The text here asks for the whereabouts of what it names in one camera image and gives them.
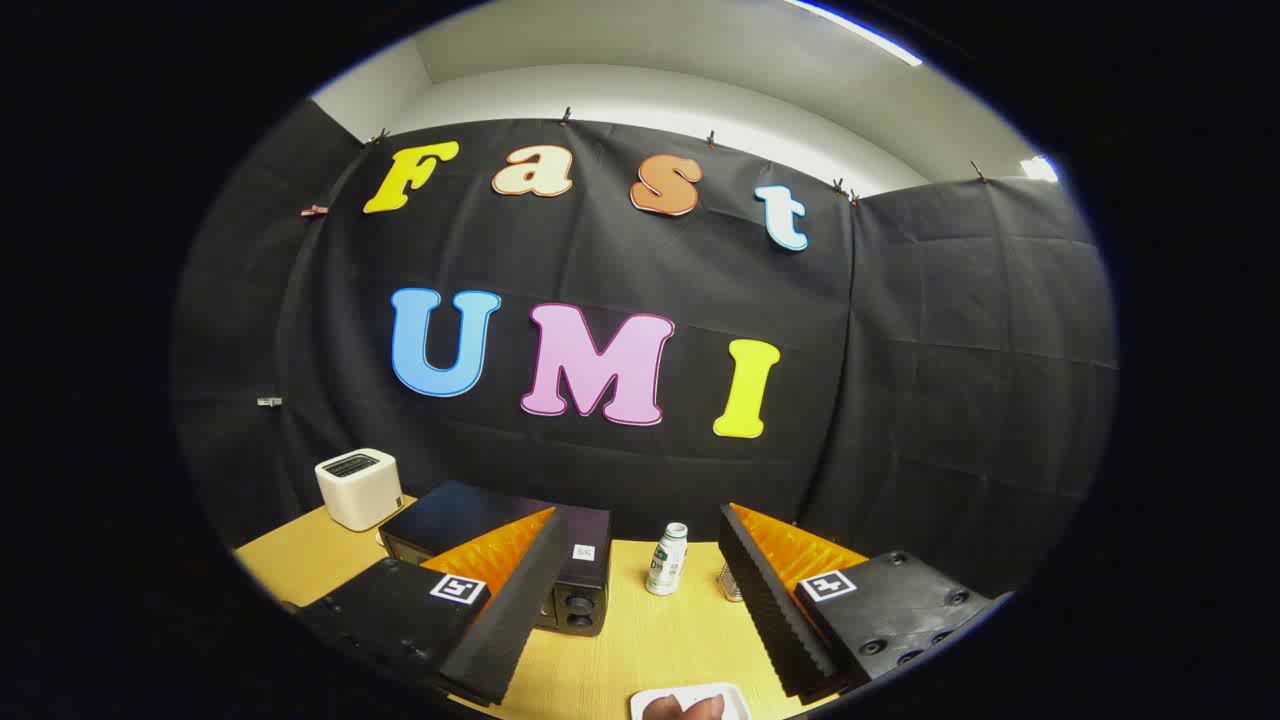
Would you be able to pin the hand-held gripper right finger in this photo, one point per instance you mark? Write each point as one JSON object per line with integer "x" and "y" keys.
{"x": 765, "y": 600}

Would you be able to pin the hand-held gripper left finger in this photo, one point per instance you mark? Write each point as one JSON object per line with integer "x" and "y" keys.
{"x": 515, "y": 610}

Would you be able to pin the white rectangular plate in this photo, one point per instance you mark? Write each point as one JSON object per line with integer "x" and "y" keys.
{"x": 705, "y": 691}

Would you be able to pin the black toaster oven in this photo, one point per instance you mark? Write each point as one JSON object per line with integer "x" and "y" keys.
{"x": 470, "y": 510}

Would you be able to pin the white pop-up toaster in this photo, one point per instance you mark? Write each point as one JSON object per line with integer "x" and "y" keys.
{"x": 358, "y": 490}

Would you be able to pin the white green-label drink bottle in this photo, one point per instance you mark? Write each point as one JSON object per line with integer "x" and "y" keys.
{"x": 666, "y": 565}

